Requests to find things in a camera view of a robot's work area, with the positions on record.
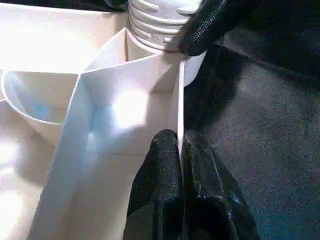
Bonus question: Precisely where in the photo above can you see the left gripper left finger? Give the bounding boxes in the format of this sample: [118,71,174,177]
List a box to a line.
[123,129,184,240]

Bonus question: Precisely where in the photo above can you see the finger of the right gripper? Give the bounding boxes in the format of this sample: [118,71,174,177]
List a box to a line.
[177,0,253,57]

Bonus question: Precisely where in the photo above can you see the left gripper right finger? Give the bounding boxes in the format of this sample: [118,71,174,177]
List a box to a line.
[182,130,262,240]

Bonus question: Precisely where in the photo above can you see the white plastic table leg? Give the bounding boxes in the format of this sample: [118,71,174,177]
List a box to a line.
[127,0,208,53]

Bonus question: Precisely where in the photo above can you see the white plastic table top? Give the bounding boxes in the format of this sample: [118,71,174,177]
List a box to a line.
[0,2,207,240]

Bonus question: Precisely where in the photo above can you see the black mat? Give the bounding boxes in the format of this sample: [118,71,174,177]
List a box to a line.
[180,0,320,240]

